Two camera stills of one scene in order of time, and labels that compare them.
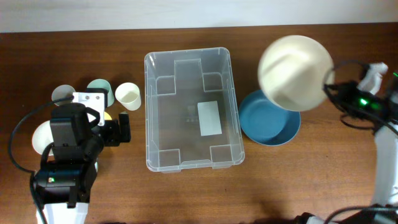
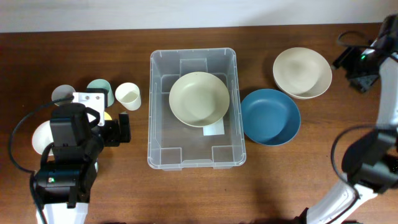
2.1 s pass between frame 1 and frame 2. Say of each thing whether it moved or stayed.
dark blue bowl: stayed
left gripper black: stayed
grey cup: stayed
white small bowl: stayed
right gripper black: moved
